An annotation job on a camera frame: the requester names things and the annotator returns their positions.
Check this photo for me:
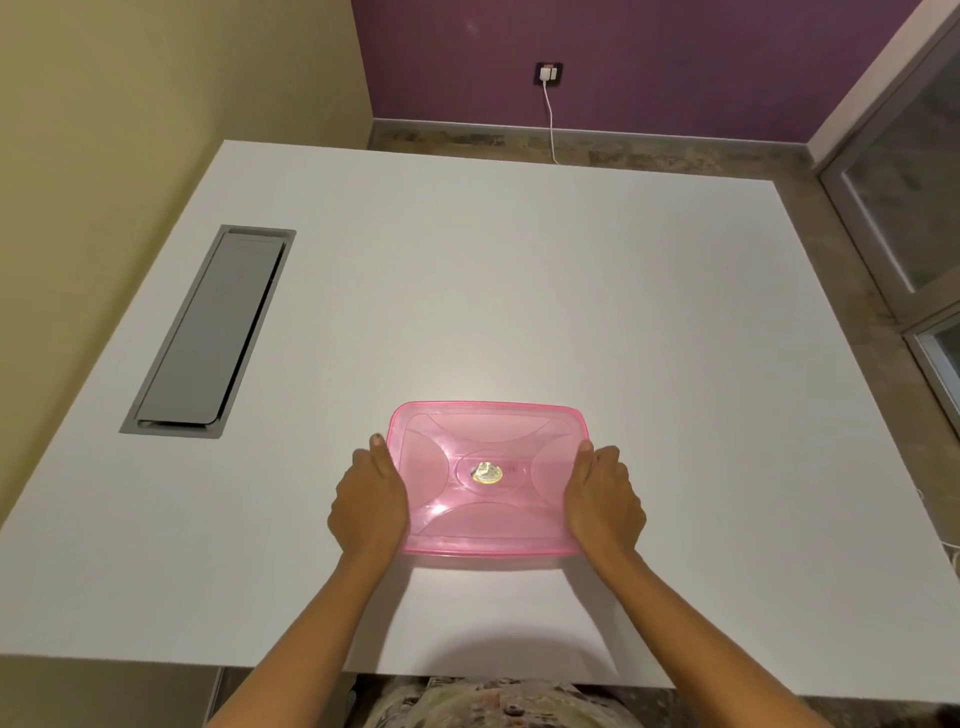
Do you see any person's right hand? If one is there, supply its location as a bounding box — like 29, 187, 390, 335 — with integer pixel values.
563, 440, 648, 564

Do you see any person's left hand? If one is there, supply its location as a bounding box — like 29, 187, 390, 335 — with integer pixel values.
327, 433, 411, 559

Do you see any pink plastic container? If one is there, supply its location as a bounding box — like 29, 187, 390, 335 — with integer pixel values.
386, 401, 594, 559

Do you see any person's right forearm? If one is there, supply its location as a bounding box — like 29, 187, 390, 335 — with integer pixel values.
597, 547, 832, 728

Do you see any person's left forearm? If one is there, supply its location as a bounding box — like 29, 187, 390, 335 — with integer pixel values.
207, 549, 393, 728

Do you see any person's patterned clothing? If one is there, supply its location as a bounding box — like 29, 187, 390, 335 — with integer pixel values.
365, 676, 627, 728

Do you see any grey table cable hatch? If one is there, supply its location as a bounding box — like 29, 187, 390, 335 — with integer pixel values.
120, 224, 297, 439

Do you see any white charger cable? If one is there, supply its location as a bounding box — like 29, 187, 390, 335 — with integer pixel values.
544, 81, 562, 165

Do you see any glass door with grey frame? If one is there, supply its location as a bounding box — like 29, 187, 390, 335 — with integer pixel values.
819, 15, 960, 436

